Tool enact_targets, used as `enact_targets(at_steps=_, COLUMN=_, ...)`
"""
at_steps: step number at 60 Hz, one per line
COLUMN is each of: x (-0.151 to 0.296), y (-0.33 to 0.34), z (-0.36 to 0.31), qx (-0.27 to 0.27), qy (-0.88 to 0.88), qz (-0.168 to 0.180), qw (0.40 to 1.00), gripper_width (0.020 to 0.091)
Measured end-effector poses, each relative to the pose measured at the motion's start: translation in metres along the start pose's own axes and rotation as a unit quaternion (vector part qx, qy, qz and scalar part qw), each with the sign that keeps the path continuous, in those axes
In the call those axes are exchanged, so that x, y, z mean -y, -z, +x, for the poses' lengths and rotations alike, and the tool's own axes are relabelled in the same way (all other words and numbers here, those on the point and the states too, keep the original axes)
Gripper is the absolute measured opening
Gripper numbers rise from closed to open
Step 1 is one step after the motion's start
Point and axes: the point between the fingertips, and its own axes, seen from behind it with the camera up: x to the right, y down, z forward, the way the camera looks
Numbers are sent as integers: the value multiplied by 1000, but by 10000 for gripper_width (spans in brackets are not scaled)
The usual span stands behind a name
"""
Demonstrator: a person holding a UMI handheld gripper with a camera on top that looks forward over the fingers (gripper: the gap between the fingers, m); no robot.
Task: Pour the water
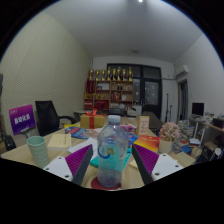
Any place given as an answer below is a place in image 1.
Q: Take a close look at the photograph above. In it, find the clear plastic water bottle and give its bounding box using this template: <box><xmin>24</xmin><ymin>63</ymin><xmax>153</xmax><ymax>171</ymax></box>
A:
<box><xmin>96</xmin><ymin>114</ymin><xmax>129</xmax><ymax>188</ymax></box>

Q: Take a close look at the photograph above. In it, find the teal book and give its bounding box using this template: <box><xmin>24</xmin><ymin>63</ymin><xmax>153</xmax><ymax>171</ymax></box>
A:
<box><xmin>89</xmin><ymin>146</ymin><xmax>134</xmax><ymax>169</ymax></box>

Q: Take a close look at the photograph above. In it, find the cluttered wooden side desk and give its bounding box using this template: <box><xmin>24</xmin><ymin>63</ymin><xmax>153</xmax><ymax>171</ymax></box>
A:
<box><xmin>178</xmin><ymin>113</ymin><xmax>224</xmax><ymax>164</ymax></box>

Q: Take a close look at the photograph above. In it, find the yellow notepad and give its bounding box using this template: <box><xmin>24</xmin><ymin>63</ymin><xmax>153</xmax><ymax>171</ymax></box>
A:
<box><xmin>47</xmin><ymin>133</ymin><xmax>73</xmax><ymax>150</ymax></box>

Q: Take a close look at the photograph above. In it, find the white printed booklet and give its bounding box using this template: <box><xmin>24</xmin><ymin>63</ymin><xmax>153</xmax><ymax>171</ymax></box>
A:
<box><xmin>67</xmin><ymin>137</ymin><xmax>99</xmax><ymax>158</ymax></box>

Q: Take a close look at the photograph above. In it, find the black chair with armrest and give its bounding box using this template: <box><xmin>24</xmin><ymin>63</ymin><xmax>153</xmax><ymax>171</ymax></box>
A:
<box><xmin>0</xmin><ymin>133</ymin><xmax>17</xmax><ymax>153</ymax></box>

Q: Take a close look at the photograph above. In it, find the pale green ribbed cup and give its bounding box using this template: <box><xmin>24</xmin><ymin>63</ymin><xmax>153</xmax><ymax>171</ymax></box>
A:
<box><xmin>26</xmin><ymin>135</ymin><xmax>51</xmax><ymax>169</ymax></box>

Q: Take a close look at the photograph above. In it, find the black computer monitor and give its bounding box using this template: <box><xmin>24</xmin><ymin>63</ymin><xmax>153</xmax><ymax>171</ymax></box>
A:
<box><xmin>191</xmin><ymin>102</ymin><xmax>205</xmax><ymax>118</ymax></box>

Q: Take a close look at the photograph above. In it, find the black microphone stand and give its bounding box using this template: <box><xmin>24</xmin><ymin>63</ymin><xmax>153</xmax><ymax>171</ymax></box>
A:
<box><xmin>164</xmin><ymin>93</ymin><xmax>174</xmax><ymax>123</ymax></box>

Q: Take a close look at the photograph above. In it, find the pink patterned box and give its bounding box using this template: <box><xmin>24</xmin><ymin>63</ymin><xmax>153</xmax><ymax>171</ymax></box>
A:
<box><xmin>119</xmin><ymin>123</ymin><xmax>138</xmax><ymax>133</ymax></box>

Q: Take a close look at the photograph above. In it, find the blue printed magazine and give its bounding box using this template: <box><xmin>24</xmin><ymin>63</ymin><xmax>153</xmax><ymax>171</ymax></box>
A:
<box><xmin>64</xmin><ymin>125</ymin><xmax>99</xmax><ymax>140</ymax></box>

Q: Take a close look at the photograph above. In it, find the orange book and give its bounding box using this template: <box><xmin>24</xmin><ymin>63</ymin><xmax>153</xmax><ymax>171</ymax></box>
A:
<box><xmin>133</xmin><ymin>134</ymin><xmax>161</xmax><ymax>153</ymax></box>

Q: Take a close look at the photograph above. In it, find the flat round red coaster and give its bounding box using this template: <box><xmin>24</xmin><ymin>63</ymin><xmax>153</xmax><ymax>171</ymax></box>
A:
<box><xmin>90</xmin><ymin>176</ymin><xmax>122</xmax><ymax>191</ymax></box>

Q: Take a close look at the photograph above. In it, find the black office chair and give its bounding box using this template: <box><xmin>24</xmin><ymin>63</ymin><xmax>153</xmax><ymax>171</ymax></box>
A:
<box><xmin>34</xmin><ymin>100</ymin><xmax>78</xmax><ymax>137</ymax></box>

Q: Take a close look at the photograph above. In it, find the purple sign board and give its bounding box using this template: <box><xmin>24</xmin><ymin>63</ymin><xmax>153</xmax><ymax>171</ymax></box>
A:
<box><xmin>8</xmin><ymin>104</ymin><xmax>37</xmax><ymax>136</ymax></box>

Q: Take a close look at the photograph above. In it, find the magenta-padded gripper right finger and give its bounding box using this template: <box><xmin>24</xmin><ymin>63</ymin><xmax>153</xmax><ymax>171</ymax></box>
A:
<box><xmin>131</xmin><ymin>143</ymin><xmax>184</xmax><ymax>186</ymax></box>

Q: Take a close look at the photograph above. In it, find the small round white table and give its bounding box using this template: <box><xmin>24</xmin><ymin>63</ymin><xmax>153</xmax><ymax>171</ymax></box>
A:
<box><xmin>73</xmin><ymin>109</ymin><xmax>88</xmax><ymax>121</ymax></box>

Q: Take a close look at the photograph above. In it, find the small standing card box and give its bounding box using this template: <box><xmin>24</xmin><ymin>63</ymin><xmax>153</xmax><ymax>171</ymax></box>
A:
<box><xmin>136</xmin><ymin>115</ymin><xmax>150</xmax><ymax>136</ymax></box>

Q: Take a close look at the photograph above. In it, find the black framed glass door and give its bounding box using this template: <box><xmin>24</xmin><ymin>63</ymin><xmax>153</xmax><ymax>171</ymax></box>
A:
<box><xmin>106</xmin><ymin>63</ymin><xmax>163</xmax><ymax>119</ymax></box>

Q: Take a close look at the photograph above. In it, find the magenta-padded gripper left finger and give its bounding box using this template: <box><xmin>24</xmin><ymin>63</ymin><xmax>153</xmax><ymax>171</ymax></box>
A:
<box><xmin>43</xmin><ymin>143</ymin><xmax>94</xmax><ymax>186</ymax></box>

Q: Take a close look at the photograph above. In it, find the blue book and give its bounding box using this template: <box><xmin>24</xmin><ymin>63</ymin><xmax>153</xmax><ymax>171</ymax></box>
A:
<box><xmin>125</xmin><ymin>132</ymin><xmax>139</xmax><ymax>148</ymax></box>

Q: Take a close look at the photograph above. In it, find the grey chair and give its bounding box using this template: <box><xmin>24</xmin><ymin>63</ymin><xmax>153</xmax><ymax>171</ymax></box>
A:
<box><xmin>141</xmin><ymin>110</ymin><xmax>164</xmax><ymax>131</ymax></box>

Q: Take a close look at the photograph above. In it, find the wooden shelf unit with trophies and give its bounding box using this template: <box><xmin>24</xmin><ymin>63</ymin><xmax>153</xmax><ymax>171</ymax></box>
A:
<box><xmin>83</xmin><ymin>66</ymin><xmax>134</xmax><ymax>113</ymax></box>

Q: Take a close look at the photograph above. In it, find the yellow gift box red ribbon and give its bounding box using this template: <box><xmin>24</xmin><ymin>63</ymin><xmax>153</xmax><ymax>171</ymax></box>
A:
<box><xmin>79</xmin><ymin>109</ymin><xmax>105</xmax><ymax>130</ymax></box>

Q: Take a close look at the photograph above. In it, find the flower bouquet in white pot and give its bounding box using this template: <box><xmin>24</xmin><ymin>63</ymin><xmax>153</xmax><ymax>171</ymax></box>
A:
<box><xmin>157</xmin><ymin>121</ymin><xmax>182</xmax><ymax>154</ymax></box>

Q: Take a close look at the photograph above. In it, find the white wall air conditioner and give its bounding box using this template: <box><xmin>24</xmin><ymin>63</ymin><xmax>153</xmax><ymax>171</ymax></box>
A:
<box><xmin>174</xmin><ymin>64</ymin><xmax>190</xmax><ymax>79</ymax></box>

